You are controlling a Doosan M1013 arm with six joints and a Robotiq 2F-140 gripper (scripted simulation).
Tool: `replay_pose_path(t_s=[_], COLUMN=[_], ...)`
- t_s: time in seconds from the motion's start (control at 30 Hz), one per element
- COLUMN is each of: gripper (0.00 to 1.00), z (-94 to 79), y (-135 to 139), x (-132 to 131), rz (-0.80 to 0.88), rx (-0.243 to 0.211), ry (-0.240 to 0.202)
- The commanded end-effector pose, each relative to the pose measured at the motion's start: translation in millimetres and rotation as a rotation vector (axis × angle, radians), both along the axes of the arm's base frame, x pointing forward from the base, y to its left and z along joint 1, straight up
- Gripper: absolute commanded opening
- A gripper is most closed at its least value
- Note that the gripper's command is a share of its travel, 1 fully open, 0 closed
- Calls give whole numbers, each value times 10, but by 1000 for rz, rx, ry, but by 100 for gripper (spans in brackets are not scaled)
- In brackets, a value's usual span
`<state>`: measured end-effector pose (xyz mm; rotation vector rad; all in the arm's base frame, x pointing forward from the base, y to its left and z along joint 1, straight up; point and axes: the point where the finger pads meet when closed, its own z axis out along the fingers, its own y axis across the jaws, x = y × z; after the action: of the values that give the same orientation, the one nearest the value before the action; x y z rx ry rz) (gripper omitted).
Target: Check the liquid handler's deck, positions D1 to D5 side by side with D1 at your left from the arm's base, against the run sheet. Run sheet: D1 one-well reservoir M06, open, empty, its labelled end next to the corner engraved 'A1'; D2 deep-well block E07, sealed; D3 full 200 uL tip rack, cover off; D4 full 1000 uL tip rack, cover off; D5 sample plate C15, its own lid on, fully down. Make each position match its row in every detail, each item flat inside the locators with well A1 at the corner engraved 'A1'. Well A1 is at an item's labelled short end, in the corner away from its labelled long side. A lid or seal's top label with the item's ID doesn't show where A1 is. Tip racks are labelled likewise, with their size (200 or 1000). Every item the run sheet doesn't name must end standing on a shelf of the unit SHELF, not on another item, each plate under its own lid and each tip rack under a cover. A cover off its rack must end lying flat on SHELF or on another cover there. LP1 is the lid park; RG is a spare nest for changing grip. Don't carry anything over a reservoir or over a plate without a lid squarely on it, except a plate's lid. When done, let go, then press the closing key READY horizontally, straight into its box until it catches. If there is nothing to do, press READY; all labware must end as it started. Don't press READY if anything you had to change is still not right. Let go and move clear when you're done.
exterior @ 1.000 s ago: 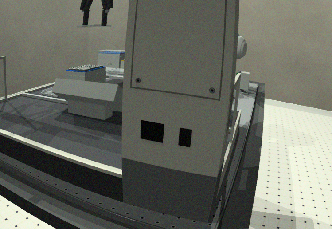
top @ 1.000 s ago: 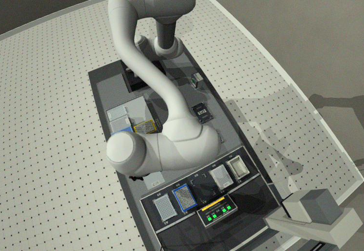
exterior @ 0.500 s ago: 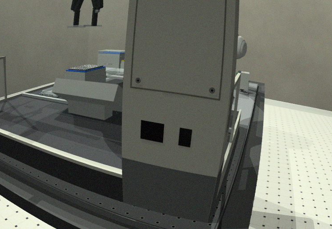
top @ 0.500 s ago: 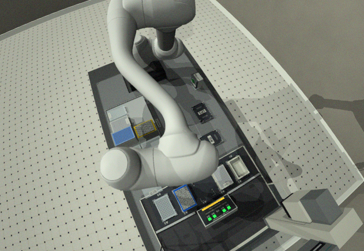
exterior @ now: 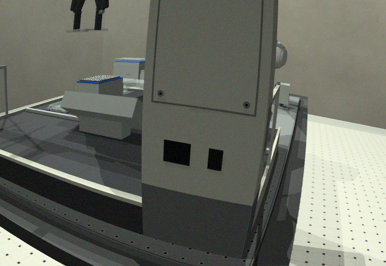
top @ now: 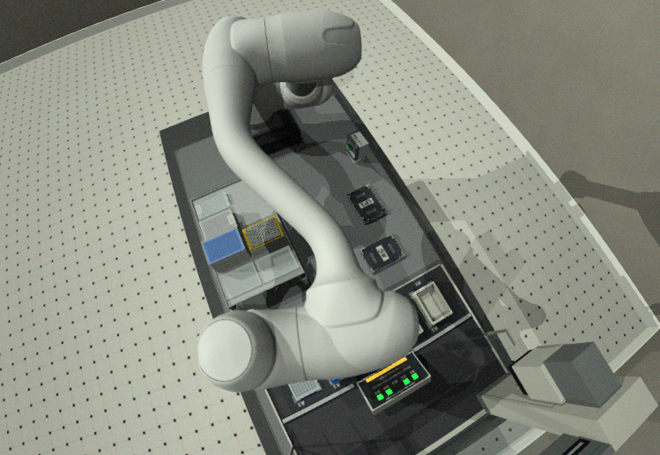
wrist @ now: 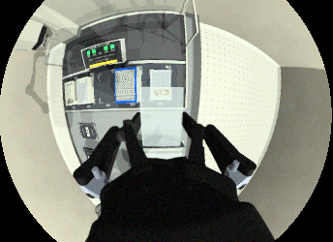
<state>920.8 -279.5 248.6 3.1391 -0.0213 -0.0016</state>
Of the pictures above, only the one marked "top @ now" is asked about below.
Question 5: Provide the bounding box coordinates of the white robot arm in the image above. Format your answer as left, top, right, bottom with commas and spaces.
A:
197, 11, 419, 392

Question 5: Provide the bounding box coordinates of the white ready key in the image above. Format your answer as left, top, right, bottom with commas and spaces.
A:
345, 132, 369, 164

